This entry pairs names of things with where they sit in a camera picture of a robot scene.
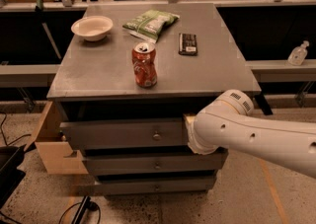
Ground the wooden box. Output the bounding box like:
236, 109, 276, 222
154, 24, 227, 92
24, 102, 87, 175

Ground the dented red soda can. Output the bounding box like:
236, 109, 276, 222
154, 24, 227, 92
132, 41, 157, 88

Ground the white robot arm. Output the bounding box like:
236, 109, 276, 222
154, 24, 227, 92
185, 90, 316, 178

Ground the grey bench rail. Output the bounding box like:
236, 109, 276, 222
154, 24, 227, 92
0, 64, 59, 88

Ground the white bowl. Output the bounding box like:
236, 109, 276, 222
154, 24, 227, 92
71, 16, 114, 41

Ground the black floor cable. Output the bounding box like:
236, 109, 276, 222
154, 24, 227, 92
58, 195, 102, 224

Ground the grey drawer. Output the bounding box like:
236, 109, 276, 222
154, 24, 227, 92
60, 117, 189, 150
93, 175, 216, 195
83, 148, 228, 176

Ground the grey middle drawer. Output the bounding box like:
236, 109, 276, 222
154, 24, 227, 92
83, 148, 228, 176

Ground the grey bottom drawer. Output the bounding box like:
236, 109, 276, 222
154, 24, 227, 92
93, 175, 216, 195

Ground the black chocolate bar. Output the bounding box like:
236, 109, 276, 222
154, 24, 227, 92
179, 33, 198, 56

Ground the clear sanitizer bottle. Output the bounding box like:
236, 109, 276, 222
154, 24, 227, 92
287, 40, 309, 66

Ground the green chip bag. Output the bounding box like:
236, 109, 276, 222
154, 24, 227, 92
122, 10, 180, 43

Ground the grey drawer cabinet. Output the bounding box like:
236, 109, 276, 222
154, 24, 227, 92
47, 2, 261, 195

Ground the grey top drawer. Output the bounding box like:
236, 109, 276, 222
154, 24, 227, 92
60, 117, 189, 150

